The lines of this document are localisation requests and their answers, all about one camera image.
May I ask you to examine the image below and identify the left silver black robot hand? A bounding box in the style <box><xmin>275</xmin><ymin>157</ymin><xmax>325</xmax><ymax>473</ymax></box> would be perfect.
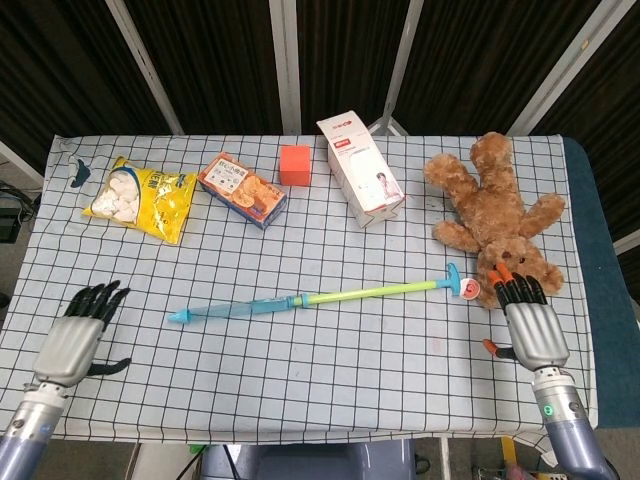
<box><xmin>31</xmin><ymin>280</ymin><xmax>133</xmax><ymax>389</ymax></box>

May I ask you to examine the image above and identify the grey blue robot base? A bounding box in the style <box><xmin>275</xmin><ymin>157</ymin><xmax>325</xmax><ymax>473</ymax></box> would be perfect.
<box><xmin>198</xmin><ymin>438</ymin><xmax>417</xmax><ymax>480</ymax></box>

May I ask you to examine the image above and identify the orange foam cube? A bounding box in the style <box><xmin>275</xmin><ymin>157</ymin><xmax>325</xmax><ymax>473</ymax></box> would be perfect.
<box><xmin>278</xmin><ymin>144</ymin><xmax>313</xmax><ymax>188</ymax></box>

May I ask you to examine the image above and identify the brown teddy bear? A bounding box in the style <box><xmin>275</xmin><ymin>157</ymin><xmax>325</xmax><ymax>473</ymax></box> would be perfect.
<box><xmin>422</xmin><ymin>130</ymin><xmax>568</xmax><ymax>311</ymax></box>

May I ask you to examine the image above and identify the white black checkered tablecloth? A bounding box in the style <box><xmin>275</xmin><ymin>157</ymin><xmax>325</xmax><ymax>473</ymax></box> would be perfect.
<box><xmin>0</xmin><ymin>133</ymin><xmax>600</xmax><ymax>454</ymax></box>

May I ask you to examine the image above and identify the yellow snack bag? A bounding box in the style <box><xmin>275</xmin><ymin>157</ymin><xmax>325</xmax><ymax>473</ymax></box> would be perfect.
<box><xmin>80</xmin><ymin>154</ymin><xmax>199</xmax><ymax>248</ymax></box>

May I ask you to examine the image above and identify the black box with cables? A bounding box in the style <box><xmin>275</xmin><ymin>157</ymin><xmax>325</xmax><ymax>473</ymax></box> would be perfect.
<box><xmin>0</xmin><ymin>182</ymin><xmax>42</xmax><ymax>242</ymax></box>

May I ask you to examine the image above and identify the white red carton box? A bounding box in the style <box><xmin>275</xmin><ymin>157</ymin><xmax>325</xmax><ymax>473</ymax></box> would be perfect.
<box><xmin>315</xmin><ymin>110</ymin><xmax>407</xmax><ymax>230</ymax></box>

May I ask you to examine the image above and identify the white metal frame post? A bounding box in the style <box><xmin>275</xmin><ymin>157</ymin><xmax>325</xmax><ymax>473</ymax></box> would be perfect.
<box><xmin>0</xmin><ymin>139</ymin><xmax>46</xmax><ymax>190</ymax></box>
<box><xmin>611</xmin><ymin>233</ymin><xmax>640</xmax><ymax>257</ymax></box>
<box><xmin>268</xmin><ymin>0</ymin><xmax>304</xmax><ymax>136</ymax></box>
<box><xmin>503</xmin><ymin>0</ymin><xmax>617</xmax><ymax>137</ymax></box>
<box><xmin>368</xmin><ymin>0</ymin><xmax>426</xmax><ymax>137</ymax></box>
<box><xmin>103</xmin><ymin>0</ymin><xmax>186</xmax><ymax>136</ymax></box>

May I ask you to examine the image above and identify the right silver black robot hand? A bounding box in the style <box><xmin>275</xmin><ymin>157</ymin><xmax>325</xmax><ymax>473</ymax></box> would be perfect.
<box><xmin>481</xmin><ymin>261</ymin><xmax>572</xmax><ymax>373</ymax></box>

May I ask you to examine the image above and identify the blue orange biscuit box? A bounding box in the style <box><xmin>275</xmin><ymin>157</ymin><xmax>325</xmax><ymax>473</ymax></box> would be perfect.
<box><xmin>197</xmin><ymin>151</ymin><xmax>289</xmax><ymax>232</ymax></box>

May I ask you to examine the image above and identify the green plunger with blue handle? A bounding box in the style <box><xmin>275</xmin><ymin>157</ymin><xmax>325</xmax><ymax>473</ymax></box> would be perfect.
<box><xmin>298</xmin><ymin>262</ymin><xmax>462</xmax><ymax>308</ymax></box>

